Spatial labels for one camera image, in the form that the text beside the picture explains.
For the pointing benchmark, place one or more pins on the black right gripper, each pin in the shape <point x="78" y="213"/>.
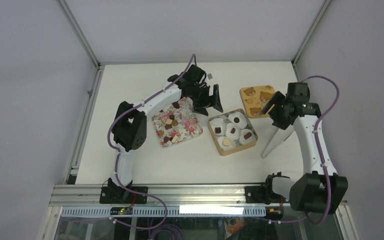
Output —
<point x="278" y="98"/>

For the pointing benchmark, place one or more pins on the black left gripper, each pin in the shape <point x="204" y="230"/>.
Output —
<point x="200" y="107"/>

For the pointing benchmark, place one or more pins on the silver square tin lid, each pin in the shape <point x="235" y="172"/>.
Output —
<point x="255" y="98"/>

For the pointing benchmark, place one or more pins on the gold square tin box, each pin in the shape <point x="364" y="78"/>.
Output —
<point x="239" y="146"/>

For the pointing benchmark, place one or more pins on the white dome chocolate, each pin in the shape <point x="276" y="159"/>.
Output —
<point x="226" y="142"/>

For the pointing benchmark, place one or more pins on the brown rectangular bar chocolate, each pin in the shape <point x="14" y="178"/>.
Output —
<point x="247" y="135"/>
<point x="168" y="126"/>

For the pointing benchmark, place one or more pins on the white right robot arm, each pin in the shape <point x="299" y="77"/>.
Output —
<point x="320" y="189"/>

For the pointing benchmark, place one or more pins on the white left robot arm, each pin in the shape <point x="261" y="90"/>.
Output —
<point x="128" y="132"/>

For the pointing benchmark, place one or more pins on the dark heart chocolate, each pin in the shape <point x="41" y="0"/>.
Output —
<point x="176" y="105"/>

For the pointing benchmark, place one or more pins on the caramel ridged round chocolate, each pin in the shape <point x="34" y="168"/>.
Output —
<point x="175" y="122"/>

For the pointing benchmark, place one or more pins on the white rectangular chocolate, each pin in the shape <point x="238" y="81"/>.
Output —
<point x="175" y="139"/>

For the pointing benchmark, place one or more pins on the caramel square chocolate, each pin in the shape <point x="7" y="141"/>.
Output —
<point x="160" y="133"/>

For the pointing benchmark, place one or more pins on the white paper cup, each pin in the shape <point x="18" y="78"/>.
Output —
<point x="218" y="122"/>
<point x="234" y="136"/>
<point x="242" y="141"/>
<point x="243" y="121"/>
<point x="232" y="146"/>

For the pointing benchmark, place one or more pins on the floral rectangular tray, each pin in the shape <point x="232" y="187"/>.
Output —
<point x="188" y="127"/>

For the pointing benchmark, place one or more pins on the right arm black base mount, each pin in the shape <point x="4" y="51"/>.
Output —
<point x="274" y="189"/>

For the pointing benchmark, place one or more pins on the white slotted cable duct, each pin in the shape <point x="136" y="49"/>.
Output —
<point x="160" y="211"/>

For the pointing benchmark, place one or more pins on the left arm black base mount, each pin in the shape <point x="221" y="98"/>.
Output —
<point x="113" y="194"/>

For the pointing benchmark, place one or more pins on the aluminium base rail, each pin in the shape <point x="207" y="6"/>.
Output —
<point x="76" y="195"/>

